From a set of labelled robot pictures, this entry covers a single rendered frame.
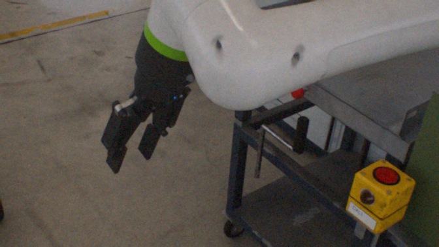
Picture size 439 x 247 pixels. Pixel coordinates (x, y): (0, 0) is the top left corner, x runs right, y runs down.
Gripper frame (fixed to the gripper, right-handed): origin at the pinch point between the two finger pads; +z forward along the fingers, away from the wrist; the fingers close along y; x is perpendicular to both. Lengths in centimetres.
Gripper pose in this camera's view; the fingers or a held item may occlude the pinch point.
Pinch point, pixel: (132, 149)
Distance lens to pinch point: 92.3
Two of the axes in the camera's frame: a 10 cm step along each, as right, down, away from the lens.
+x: 6.0, 7.3, -3.4
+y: -7.2, 3.1, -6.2
